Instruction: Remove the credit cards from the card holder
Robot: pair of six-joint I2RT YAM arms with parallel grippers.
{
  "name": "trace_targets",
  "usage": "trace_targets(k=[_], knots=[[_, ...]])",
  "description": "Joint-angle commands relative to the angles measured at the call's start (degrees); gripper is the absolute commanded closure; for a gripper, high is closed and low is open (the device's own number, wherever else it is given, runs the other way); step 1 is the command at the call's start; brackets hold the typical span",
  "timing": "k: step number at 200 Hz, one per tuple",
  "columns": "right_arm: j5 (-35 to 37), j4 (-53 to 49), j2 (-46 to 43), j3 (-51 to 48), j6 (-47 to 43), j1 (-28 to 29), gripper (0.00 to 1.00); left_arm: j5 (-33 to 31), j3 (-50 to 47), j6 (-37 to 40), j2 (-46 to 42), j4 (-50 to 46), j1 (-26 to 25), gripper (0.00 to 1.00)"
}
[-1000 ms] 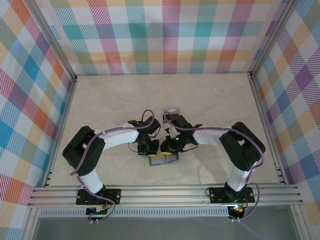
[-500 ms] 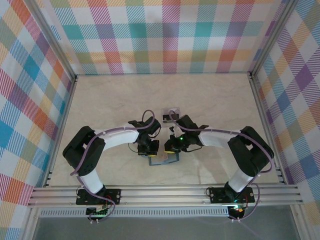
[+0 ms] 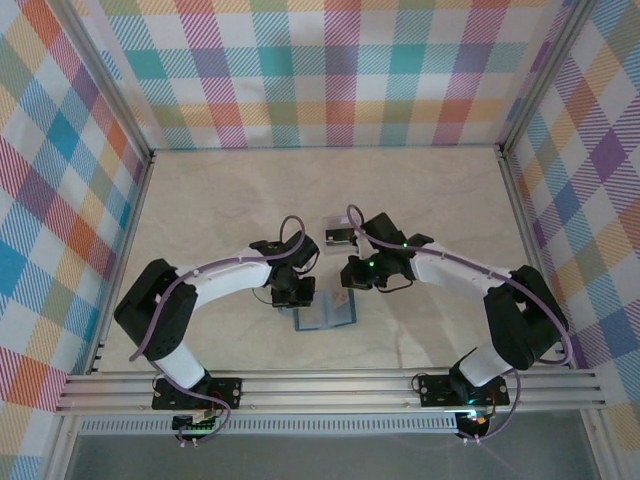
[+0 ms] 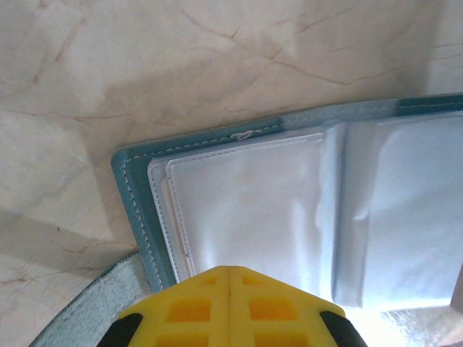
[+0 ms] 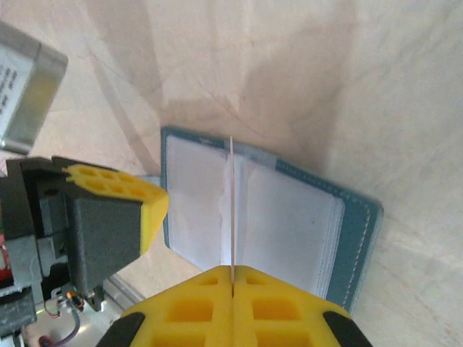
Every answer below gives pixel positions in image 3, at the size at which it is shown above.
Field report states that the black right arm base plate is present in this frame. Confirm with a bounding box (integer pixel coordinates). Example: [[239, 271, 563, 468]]
[[416, 372, 512, 409]]

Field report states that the translucent grey card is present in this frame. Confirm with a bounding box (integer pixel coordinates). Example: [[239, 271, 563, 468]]
[[323, 214, 365, 231]]

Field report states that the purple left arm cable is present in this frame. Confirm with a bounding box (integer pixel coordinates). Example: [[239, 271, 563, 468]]
[[128, 214, 306, 447]]

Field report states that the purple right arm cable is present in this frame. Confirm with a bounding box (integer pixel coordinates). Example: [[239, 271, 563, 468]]
[[346, 203, 574, 444]]

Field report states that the aluminium side rail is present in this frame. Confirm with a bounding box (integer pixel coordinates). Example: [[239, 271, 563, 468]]
[[497, 144, 576, 371], [84, 152, 157, 376]]

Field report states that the grey metal panel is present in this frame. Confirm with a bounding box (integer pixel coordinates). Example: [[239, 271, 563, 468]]
[[64, 433, 601, 480]]

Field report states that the aluminium frame post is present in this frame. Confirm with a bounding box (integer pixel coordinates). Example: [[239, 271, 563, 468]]
[[498, 0, 599, 157], [58, 0, 157, 164]]

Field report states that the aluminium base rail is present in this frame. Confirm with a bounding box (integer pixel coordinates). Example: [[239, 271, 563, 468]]
[[53, 366, 610, 417]]

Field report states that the blue leather card holder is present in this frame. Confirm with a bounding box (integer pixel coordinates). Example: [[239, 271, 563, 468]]
[[293, 288, 358, 333]]

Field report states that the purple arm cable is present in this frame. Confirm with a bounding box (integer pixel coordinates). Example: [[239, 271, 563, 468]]
[[346, 203, 574, 444], [128, 214, 306, 447]]

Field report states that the grey slotted cable duct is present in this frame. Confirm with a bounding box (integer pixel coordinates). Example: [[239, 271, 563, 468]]
[[78, 417, 461, 437]]

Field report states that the thin black right camera cable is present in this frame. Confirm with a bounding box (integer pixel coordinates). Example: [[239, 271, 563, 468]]
[[374, 277, 410, 295]]

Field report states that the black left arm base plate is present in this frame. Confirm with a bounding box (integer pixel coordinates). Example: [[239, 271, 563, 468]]
[[151, 377, 245, 412]]

